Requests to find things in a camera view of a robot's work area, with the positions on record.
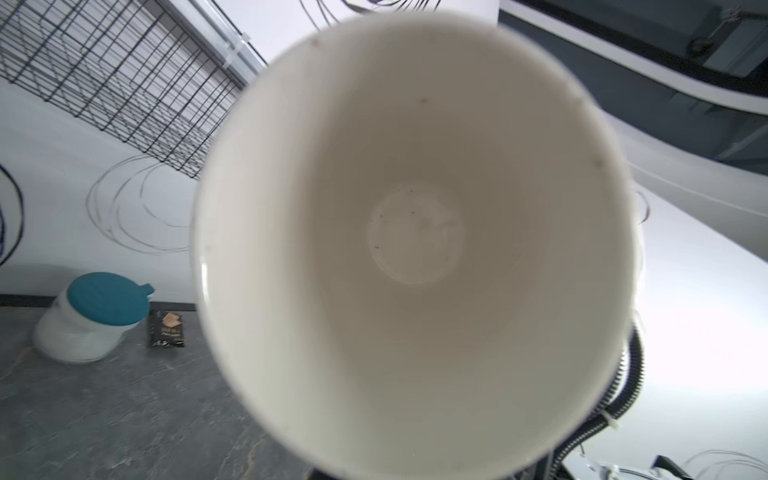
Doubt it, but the teal lidded white mug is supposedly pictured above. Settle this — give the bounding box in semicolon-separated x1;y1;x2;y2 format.
32;272;155;364

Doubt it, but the small dark snack packet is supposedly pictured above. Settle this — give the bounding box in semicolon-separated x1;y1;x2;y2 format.
147;310;185;348

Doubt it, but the black wire wall basket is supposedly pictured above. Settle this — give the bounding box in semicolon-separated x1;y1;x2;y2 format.
1;1;243;178

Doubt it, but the black corrugated cable left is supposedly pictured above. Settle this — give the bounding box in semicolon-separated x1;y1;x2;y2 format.
542;320;646;480

